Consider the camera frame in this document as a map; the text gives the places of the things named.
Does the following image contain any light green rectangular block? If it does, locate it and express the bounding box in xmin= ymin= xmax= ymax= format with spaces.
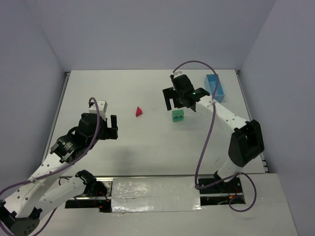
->
xmin=172 ymin=109 xmax=185 ymax=118

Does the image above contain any red triangular wood block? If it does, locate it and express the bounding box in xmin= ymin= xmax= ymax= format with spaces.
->
xmin=135 ymin=107 xmax=143 ymax=117

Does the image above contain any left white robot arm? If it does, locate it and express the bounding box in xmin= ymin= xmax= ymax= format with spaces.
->
xmin=0 ymin=113 xmax=118 ymax=236

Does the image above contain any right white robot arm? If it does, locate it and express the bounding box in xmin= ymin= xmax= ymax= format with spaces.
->
xmin=162 ymin=73 xmax=265 ymax=190

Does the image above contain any silver tape sheet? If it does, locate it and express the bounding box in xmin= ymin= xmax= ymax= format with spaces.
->
xmin=111 ymin=177 xmax=201 ymax=213

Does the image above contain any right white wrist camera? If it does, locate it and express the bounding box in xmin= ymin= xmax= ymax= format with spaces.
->
xmin=171 ymin=71 xmax=182 ymax=77

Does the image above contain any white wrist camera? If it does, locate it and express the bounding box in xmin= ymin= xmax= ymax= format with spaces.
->
xmin=171 ymin=71 xmax=182 ymax=77
xmin=89 ymin=100 xmax=108 ymax=120

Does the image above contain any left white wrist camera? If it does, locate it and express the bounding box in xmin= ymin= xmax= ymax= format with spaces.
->
xmin=89 ymin=100 xmax=108 ymax=120

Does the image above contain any left table edge rail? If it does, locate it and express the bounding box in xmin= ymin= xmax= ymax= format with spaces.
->
xmin=41 ymin=71 xmax=71 ymax=162

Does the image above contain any aluminium mounting rail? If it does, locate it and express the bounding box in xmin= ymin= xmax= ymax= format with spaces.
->
xmin=65 ymin=178 xmax=245 ymax=213

